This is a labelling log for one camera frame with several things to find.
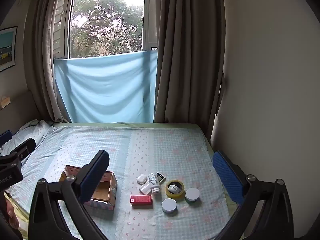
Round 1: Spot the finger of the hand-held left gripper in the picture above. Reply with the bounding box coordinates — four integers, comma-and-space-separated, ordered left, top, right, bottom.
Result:
0, 138, 36, 167
0, 130, 13, 146

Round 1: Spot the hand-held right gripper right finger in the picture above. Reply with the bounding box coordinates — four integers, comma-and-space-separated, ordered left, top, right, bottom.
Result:
212, 151, 294, 240

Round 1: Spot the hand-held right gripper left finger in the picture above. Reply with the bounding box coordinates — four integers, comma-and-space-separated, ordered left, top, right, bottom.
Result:
28, 149, 110, 240

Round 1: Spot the cardboard box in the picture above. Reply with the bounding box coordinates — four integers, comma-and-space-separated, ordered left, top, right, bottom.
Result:
59, 165, 118, 210

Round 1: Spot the green jar white lid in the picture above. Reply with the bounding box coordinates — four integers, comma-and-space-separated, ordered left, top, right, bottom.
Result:
185, 188, 200, 202

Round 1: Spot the white remote control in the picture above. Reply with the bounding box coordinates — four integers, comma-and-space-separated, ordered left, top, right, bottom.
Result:
139, 172, 166, 195

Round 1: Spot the red carton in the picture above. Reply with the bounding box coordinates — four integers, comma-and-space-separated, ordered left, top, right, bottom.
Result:
130, 194, 153, 207

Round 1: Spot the white plastic bottle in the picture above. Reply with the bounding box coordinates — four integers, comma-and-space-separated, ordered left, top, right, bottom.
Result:
148, 173, 160, 194

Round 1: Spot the yellow tape roll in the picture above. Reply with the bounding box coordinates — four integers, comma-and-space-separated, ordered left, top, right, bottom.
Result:
165, 180, 185, 198

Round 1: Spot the round jar white lid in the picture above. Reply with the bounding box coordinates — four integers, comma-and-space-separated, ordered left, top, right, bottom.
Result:
161, 198, 177, 214

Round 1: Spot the person's left hand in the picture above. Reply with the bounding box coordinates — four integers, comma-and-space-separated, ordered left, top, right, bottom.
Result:
4, 199, 20, 230

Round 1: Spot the white pillow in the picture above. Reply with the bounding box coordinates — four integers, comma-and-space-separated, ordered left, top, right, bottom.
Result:
0, 120, 52, 155

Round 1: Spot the floral checked bedsheet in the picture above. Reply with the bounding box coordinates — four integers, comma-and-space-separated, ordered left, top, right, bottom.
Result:
0, 123, 238, 240

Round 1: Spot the green bed sheet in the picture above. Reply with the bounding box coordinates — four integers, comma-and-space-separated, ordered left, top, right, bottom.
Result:
5, 122, 240, 240

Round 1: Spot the brown curtain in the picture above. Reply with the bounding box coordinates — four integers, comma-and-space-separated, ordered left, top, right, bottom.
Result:
154, 0, 227, 135
25, 0, 75, 122

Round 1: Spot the light blue cloth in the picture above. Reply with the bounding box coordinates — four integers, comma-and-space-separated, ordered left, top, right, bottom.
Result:
54, 50, 158, 123

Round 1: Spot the window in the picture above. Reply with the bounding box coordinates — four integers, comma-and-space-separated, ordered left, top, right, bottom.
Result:
52, 0, 158, 60

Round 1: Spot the framed wall picture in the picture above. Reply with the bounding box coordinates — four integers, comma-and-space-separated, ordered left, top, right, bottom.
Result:
0, 26, 18, 72

